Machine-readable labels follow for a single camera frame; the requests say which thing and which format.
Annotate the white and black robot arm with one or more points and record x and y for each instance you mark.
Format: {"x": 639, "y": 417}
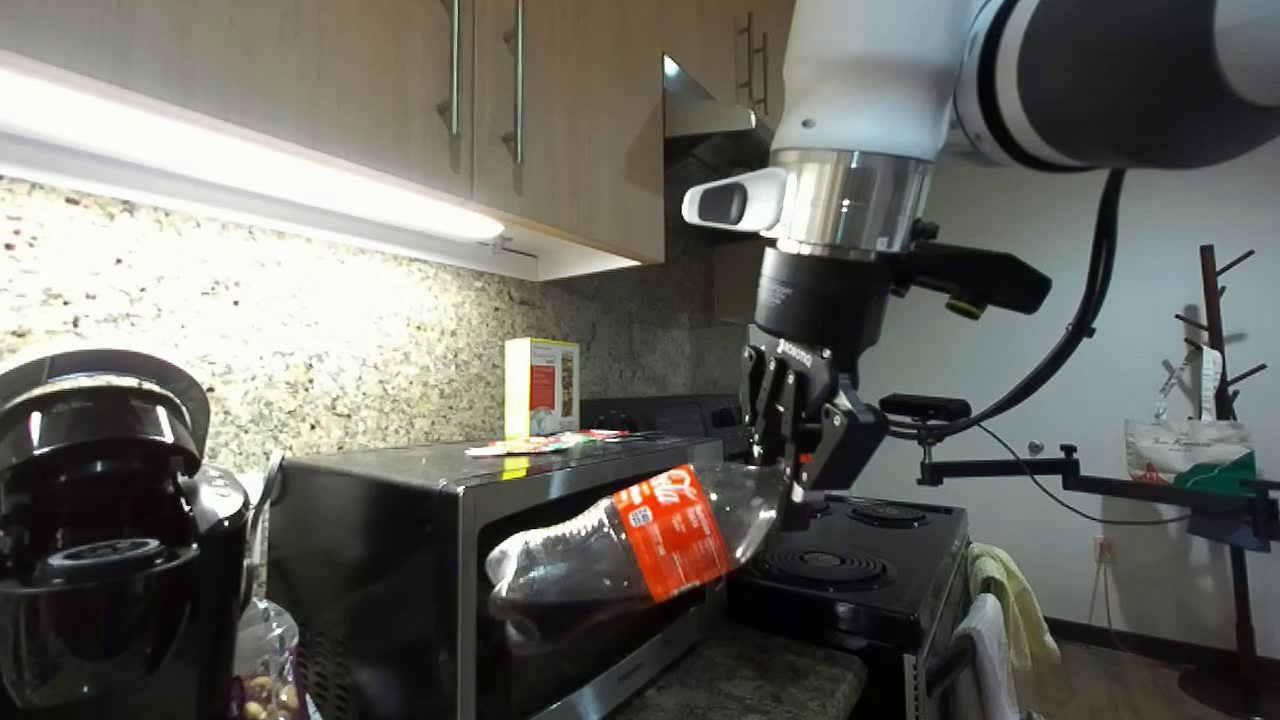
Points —
{"x": 876, "y": 93}

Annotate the plastic snack bag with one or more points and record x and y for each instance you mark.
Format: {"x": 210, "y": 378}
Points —
{"x": 266, "y": 667}

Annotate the stainless range hood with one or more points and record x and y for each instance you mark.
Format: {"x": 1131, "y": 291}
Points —
{"x": 707, "y": 130}

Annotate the stainless steel microwave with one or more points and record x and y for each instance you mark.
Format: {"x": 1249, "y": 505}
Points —
{"x": 445, "y": 586}

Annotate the wooden upper cabinets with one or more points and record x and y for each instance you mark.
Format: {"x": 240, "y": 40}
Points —
{"x": 543, "y": 115}

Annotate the wooden mug tree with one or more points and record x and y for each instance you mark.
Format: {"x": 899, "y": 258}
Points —
{"x": 1204, "y": 338}

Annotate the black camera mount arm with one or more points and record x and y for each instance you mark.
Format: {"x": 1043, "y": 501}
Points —
{"x": 1221, "y": 501}

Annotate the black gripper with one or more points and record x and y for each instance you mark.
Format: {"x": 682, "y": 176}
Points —
{"x": 826, "y": 307}

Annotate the white towel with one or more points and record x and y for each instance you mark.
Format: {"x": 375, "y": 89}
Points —
{"x": 987, "y": 681}

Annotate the black stove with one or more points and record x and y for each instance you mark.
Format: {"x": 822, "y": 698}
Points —
{"x": 864, "y": 578}

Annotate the white and red box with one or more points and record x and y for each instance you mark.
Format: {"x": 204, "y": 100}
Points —
{"x": 543, "y": 386}

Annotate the under-cabinet light strip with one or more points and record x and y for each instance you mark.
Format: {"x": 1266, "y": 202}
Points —
{"x": 103, "y": 138}

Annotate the black coffee maker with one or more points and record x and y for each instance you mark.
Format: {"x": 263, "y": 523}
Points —
{"x": 119, "y": 552}

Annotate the green and white bag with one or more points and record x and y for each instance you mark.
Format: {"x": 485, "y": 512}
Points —
{"x": 1199, "y": 452}

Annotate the yellow towel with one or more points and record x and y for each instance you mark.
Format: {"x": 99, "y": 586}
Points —
{"x": 1028, "y": 638}

